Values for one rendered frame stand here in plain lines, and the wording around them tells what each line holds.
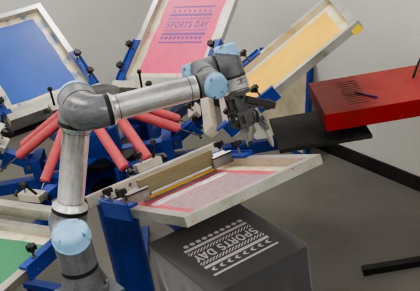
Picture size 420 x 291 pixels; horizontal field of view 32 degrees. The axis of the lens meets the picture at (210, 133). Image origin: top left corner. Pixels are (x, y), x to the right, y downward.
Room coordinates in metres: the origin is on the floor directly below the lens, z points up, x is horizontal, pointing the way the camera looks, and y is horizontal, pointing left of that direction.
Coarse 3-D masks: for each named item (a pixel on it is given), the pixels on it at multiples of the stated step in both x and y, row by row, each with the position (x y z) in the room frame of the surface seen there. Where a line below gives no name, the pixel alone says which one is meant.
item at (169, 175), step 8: (208, 152) 2.82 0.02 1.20; (184, 160) 2.77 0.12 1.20; (192, 160) 2.78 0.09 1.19; (200, 160) 2.79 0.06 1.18; (208, 160) 2.81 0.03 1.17; (168, 168) 2.73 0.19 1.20; (176, 168) 2.74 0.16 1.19; (184, 168) 2.75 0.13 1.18; (192, 168) 2.77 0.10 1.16; (200, 168) 2.78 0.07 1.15; (152, 176) 2.69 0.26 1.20; (160, 176) 2.70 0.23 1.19; (168, 176) 2.71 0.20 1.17; (176, 176) 2.72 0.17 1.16; (184, 176) 2.74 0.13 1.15; (144, 184) 2.66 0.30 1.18; (152, 184) 2.67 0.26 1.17; (160, 184) 2.68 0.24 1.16
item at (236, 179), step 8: (208, 176) 2.79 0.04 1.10; (224, 176) 2.68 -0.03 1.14; (232, 176) 2.63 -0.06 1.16; (240, 176) 2.59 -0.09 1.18; (248, 176) 2.54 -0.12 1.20; (256, 176) 2.49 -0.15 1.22; (264, 176) 2.45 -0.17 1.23; (192, 184) 2.73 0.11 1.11; (208, 184) 2.63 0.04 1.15; (216, 184) 2.58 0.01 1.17; (224, 184) 2.53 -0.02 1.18; (232, 184) 2.49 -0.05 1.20; (240, 184) 2.45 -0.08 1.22
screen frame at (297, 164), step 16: (240, 160) 2.79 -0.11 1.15; (256, 160) 2.68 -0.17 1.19; (272, 160) 2.58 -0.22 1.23; (288, 160) 2.49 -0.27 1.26; (304, 160) 2.34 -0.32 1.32; (320, 160) 2.36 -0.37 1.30; (272, 176) 2.27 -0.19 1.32; (288, 176) 2.29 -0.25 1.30; (240, 192) 2.20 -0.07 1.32; (256, 192) 2.22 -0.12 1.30; (144, 208) 2.42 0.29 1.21; (208, 208) 2.13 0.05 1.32; (224, 208) 2.15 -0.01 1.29; (176, 224) 2.15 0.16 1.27; (192, 224) 2.09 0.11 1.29
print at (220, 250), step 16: (240, 224) 2.61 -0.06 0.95; (208, 240) 2.53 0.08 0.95; (224, 240) 2.51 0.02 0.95; (240, 240) 2.49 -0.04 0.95; (256, 240) 2.47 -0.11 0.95; (272, 240) 2.45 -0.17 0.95; (192, 256) 2.43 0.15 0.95; (208, 256) 2.42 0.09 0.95; (224, 256) 2.40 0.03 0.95; (240, 256) 2.38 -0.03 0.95
